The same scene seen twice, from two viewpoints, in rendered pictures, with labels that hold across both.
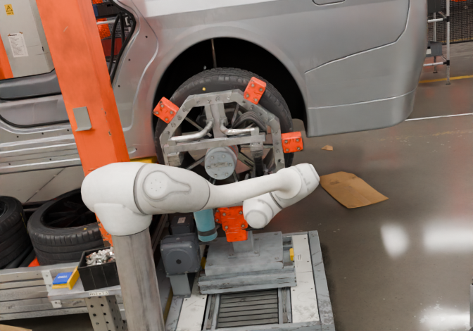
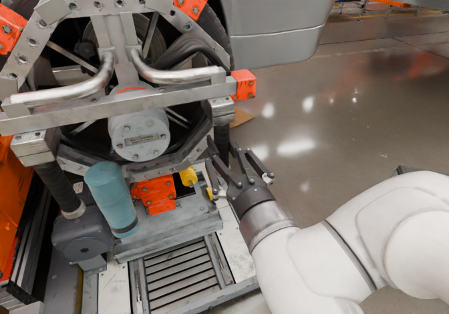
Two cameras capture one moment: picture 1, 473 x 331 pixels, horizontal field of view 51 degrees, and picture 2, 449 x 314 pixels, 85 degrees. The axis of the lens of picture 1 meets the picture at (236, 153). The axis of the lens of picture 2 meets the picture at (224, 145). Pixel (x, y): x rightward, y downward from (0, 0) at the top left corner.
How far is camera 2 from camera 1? 156 cm
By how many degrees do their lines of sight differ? 30
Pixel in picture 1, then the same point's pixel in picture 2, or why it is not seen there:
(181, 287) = (93, 262)
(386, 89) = (313, 16)
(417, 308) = not seen: hidden behind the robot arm
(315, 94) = (241, 18)
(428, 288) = (323, 202)
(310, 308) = (245, 256)
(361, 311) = not seen: hidden behind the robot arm
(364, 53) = not seen: outside the picture
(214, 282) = (135, 250)
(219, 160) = (142, 131)
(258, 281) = (185, 236)
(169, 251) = (67, 242)
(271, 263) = (198, 216)
